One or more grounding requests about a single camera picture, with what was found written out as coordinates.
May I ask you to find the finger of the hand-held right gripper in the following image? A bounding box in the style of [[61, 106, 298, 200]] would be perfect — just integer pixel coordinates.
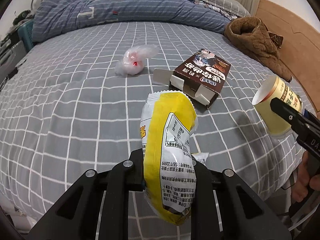
[[270, 97, 302, 132]]

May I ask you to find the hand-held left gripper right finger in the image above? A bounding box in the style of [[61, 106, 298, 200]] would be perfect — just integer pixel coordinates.
[[189, 161, 293, 240]]

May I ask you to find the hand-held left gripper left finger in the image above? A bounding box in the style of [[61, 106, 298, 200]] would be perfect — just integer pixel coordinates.
[[27, 149, 146, 240]]

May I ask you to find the cream paper cup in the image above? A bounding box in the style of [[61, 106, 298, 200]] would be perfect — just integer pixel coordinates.
[[252, 75, 305, 138]]

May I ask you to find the yellow white snack packet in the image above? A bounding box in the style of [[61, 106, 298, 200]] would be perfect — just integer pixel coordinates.
[[140, 90, 198, 227]]

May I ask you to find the person's right hand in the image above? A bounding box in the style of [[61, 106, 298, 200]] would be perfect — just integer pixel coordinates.
[[291, 152, 320, 203]]

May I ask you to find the wooden headboard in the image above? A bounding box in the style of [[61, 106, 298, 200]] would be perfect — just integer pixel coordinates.
[[254, 0, 320, 112]]

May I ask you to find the brown fleece garment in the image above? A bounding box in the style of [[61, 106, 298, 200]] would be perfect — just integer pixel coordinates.
[[224, 17, 293, 82]]

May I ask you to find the grey checked bed sheet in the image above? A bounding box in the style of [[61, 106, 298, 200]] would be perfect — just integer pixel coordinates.
[[0, 21, 315, 220]]

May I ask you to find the brown printed carton box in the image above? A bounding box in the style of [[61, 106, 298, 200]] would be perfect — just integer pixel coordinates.
[[153, 49, 232, 110]]

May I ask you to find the clear plastic bag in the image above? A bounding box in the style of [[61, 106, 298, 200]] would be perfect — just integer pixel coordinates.
[[114, 44, 158, 77]]

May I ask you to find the blue striped duvet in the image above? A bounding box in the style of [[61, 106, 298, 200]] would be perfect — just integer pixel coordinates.
[[32, 0, 232, 43]]

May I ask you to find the grey ribbed suitcase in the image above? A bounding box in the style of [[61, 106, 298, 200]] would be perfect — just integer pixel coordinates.
[[0, 39, 27, 85]]

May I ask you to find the teal plastic stool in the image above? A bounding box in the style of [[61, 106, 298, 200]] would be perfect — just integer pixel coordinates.
[[18, 21, 35, 52]]

